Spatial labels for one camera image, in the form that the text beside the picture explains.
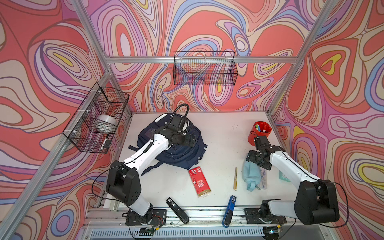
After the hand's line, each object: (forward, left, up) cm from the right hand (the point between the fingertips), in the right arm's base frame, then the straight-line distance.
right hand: (257, 163), depth 87 cm
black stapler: (-23, +46, -2) cm, 51 cm away
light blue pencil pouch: (-6, +5, -1) cm, 7 cm away
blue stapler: (-27, +22, -2) cm, 35 cm away
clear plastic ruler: (-7, -3, -5) cm, 9 cm away
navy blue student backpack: (+4, +46, +5) cm, 46 cm away
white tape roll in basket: (+10, +79, +30) cm, 85 cm away
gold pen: (-7, +13, -5) cm, 16 cm away
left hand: (+11, +39, +12) cm, 43 cm away
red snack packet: (-10, +33, -4) cm, 35 cm away
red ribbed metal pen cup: (+22, -6, +6) cm, 23 cm away
